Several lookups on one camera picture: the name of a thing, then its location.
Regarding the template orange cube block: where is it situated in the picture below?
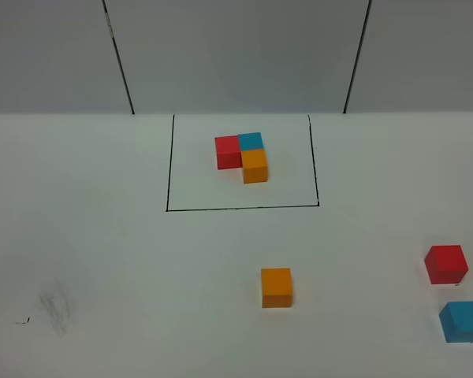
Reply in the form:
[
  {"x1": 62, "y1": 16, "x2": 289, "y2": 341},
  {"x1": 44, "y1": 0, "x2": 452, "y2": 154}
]
[{"x1": 241, "y1": 149, "x2": 268, "y2": 183}]

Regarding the template red cube block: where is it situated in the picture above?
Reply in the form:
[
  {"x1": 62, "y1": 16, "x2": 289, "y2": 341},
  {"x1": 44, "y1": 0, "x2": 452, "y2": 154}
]
[{"x1": 214, "y1": 135, "x2": 242, "y2": 170}]

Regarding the template blue cube block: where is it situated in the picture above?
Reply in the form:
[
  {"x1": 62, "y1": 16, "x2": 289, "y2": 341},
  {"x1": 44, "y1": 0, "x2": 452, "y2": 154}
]
[{"x1": 237, "y1": 132, "x2": 264, "y2": 151}]

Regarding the loose red cube block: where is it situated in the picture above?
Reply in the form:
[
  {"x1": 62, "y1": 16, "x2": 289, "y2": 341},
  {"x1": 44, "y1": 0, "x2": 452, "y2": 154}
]
[{"x1": 424, "y1": 245, "x2": 469, "y2": 284}]

